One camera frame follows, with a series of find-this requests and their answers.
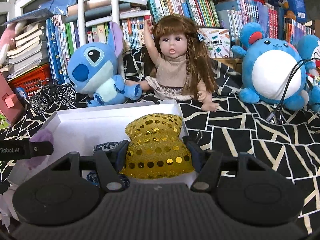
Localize purple fluffy hair tie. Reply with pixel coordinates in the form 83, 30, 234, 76
24, 129, 54, 170

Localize gold sequin bow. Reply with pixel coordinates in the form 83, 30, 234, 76
121, 113, 195, 179

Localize navy floral fabric scrunchie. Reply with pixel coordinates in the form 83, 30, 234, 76
86, 141, 131, 189

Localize black binder clip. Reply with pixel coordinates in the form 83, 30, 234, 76
183, 130, 203, 145

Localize pink triangular dollhouse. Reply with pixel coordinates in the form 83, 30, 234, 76
0, 74, 24, 129

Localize white shallow box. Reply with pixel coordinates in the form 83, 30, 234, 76
8, 100, 182, 185

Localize orange plastic crate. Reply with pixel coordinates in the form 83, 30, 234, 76
9, 63, 51, 98

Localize miniature black bicycle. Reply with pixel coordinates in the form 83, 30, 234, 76
30, 78, 76, 114

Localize black white patterned cloth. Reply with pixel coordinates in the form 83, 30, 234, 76
0, 45, 320, 235

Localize blue Stitch plush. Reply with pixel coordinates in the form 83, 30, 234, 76
67, 22, 143, 107

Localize brown haired baby doll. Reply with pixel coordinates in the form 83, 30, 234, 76
138, 15, 219, 112

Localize stack of white books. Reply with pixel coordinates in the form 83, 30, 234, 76
6, 22, 49, 80

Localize blue round plush white belly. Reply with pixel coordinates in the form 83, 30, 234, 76
231, 22, 309, 111

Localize pink white plush toy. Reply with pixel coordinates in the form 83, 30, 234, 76
1, 21, 26, 67

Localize colourful illustrated box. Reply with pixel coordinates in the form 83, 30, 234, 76
199, 28, 231, 59

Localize row of upright books left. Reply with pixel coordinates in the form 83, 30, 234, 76
39, 0, 151, 83

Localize row of upright books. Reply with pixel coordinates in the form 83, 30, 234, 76
147, 0, 315, 45
39, 0, 151, 83

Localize row of upright books right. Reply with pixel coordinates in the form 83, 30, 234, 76
147, 0, 315, 45

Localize Doraemon plush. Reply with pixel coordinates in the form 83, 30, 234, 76
296, 35, 319, 113

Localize black cable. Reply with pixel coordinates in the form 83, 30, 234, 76
265, 57, 320, 124

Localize white ladder frame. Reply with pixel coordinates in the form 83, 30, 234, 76
76, 0, 126, 81

